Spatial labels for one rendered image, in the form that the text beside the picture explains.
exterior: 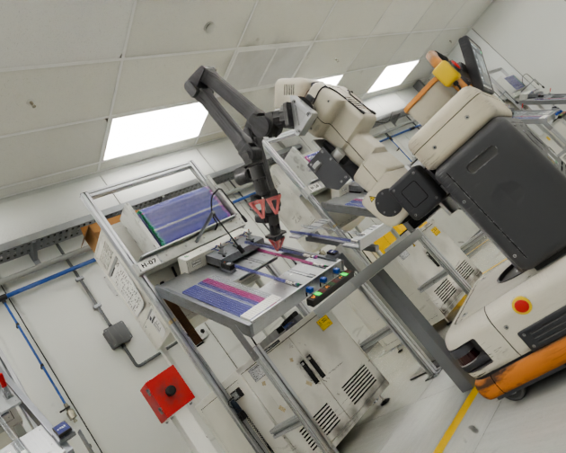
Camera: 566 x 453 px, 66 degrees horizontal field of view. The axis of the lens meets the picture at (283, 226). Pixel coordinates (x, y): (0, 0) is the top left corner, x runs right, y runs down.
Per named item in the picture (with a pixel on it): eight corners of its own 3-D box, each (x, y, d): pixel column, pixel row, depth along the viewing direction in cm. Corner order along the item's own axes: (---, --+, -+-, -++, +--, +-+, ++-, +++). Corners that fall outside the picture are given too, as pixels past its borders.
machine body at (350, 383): (397, 392, 237) (324, 301, 250) (320, 488, 190) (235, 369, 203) (334, 421, 283) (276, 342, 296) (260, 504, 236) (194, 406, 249)
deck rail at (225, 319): (254, 335, 187) (252, 323, 184) (251, 338, 185) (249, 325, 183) (160, 294, 233) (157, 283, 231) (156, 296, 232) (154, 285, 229)
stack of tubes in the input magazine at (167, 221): (232, 215, 274) (207, 183, 280) (163, 245, 240) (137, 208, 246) (225, 226, 283) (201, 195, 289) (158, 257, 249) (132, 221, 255)
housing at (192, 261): (252, 250, 275) (250, 229, 270) (190, 283, 242) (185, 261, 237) (244, 247, 280) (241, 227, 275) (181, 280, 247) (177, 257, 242)
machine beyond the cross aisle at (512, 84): (623, 123, 650) (530, 38, 690) (616, 135, 594) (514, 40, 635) (544, 181, 746) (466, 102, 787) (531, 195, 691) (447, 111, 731)
